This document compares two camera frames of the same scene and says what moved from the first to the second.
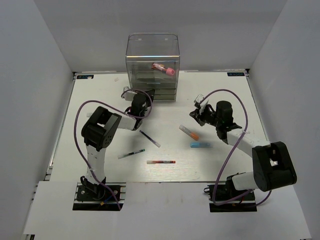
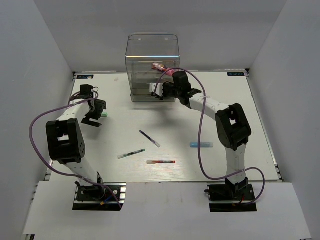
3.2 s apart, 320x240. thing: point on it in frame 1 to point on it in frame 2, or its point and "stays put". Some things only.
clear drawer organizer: [152, 62] stays put
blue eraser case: [200, 145] stays put
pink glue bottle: [169, 71] stays put
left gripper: [151, 94] to [100, 105]
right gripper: [199, 117] to [165, 85]
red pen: [154, 162] stays put
